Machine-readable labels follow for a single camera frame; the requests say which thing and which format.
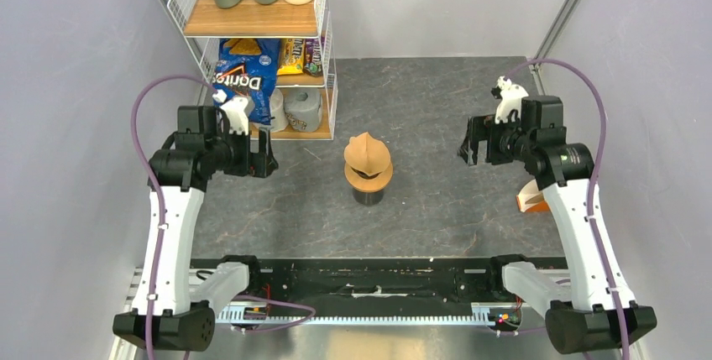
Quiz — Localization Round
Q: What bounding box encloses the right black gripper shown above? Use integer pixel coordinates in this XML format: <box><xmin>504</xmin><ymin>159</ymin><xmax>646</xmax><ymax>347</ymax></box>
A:
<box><xmin>457</xmin><ymin>111</ymin><xmax>535</xmax><ymax>165</ymax></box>

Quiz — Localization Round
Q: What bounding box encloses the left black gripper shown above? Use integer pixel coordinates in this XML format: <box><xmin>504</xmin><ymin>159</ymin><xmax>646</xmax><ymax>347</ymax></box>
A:
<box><xmin>206</xmin><ymin>123</ymin><xmax>278</xmax><ymax>178</ymax></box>

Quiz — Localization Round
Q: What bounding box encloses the brown paper coffee filter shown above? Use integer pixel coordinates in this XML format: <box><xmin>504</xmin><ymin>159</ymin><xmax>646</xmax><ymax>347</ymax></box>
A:
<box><xmin>343</xmin><ymin>132</ymin><xmax>391</xmax><ymax>176</ymax></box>

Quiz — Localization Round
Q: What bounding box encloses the glass coffee carafe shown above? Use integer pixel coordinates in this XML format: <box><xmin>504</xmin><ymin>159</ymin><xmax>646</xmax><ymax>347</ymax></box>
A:
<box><xmin>353</xmin><ymin>189</ymin><xmax>385</xmax><ymax>206</ymax></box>

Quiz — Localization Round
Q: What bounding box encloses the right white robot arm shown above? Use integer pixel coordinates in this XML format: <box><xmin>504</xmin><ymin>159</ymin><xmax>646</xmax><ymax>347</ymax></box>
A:
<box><xmin>458</xmin><ymin>97</ymin><xmax>657</xmax><ymax>354</ymax></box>

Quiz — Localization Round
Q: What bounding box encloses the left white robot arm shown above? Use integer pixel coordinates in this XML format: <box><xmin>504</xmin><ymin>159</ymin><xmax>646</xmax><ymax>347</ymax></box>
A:
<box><xmin>113</xmin><ymin>106</ymin><xmax>278</xmax><ymax>352</ymax></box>

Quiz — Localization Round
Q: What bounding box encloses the brown paper coffee filter pack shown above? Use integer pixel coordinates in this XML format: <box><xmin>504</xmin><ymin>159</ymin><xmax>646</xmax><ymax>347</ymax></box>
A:
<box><xmin>516</xmin><ymin>180</ymin><xmax>550</xmax><ymax>213</ymax></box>

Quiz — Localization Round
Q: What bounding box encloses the white toilet paper roll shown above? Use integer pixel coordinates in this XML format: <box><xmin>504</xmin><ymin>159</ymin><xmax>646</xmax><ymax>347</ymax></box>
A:
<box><xmin>259</xmin><ymin>88</ymin><xmax>289</xmax><ymax>132</ymax></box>

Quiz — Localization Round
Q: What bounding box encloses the grey toilet paper roll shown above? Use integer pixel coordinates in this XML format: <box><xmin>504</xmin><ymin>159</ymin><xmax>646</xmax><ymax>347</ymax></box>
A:
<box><xmin>284</xmin><ymin>88</ymin><xmax>322</xmax><ymax>133</ymax></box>

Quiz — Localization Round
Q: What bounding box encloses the blue Doritos chip bag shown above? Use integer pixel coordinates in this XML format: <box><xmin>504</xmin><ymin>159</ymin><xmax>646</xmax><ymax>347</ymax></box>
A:
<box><xmin>212</xmin><ymin>38</ymin><xmax>280</xmax><ymax>126</ymax></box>

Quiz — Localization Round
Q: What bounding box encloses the yellow M&M candy bag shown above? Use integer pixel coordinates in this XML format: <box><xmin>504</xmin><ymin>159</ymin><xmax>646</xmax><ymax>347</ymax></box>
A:
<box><xmin>277</xmin><ymin>39</ymin><xmax>305</xmax><ymax>76</ymax></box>

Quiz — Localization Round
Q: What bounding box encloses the dark brown candy bag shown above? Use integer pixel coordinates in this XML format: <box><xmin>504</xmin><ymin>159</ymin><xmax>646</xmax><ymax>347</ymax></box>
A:
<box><xmin>303</xmin><ymin>39</ymin><xmax>323</xmax><ymax>77</ymax></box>

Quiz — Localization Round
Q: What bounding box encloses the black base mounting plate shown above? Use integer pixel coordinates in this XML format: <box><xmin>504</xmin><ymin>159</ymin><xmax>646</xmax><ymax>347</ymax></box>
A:
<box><xmin>189</xmin><ymin>256</ymin><xmax>599</xmax><ymax>320</ymax></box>

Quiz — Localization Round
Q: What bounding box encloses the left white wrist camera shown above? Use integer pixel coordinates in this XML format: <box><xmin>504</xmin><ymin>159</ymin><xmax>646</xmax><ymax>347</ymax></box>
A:
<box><xmin>212</xmin><ymin>90</ymin><xmax>254</xmax><ymax>135</ymax></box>

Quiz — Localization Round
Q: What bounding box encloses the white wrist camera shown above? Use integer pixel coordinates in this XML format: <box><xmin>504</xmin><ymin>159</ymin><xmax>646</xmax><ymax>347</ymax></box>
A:
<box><xmin>212</xmin><ymin>90</ymin><xmax>254</xmax><ymax>135</ymax></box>
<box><xmin>491</xmin><ymin>76</ymin><xmax>529</xmax><ymax>124</ymax></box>

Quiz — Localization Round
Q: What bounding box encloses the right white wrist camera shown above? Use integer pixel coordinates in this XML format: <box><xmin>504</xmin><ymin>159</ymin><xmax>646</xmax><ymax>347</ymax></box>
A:
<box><xmin>491</xmin><ymin>76</ymin><xmax>529</xmax><ymax>124</ymax></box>

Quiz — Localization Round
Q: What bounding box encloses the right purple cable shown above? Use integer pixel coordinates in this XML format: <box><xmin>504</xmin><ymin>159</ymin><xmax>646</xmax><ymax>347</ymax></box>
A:
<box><xmin>489</xmin><ymin>57</ymin><xmax>632</xmax><ymax>360</ymax></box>

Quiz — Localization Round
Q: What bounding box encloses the white wire shelf rack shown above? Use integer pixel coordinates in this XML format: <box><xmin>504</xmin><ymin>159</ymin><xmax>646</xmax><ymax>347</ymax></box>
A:
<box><xmin>166</xmin><ymin>0</ymin><xmax>338</xmax><ymax>140</ymax></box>

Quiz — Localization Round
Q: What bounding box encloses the white slotted cable duct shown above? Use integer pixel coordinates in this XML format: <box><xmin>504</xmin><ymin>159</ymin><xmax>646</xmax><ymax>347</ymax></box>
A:
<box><xmin>216</xmin><ymin>304</ymin><xmax>521</xmax><ymax>328</ymax></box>

